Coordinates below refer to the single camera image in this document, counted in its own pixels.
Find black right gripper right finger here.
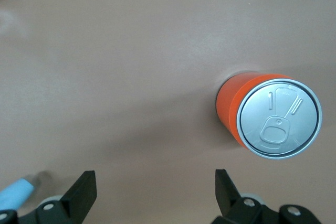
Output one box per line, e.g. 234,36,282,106
211,169,281,224

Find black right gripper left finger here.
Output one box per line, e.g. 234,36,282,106
18,170,98,224

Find light blue plastic cup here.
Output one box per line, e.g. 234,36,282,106
0,178,35,212

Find orange can with silver lid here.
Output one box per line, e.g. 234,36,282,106
215,72,323,160

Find brown table mat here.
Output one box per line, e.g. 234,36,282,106
0,0,336,224

